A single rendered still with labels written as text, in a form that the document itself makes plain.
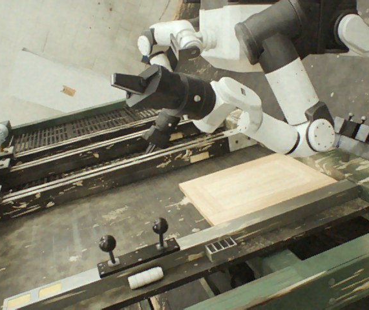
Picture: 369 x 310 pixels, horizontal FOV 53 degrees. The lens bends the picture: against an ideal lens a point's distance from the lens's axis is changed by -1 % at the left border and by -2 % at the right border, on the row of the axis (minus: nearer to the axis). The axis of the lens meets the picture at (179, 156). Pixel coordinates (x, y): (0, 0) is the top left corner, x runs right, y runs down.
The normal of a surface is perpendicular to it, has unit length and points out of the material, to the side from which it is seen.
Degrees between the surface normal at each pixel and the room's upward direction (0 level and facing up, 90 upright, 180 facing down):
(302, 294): 90
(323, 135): 90
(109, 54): 90
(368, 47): 90
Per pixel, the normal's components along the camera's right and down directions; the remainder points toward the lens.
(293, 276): -0.18, -0.91
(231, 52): -0.50, 0.30
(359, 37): 0.32, 0.30
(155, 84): -0.80, -0.09
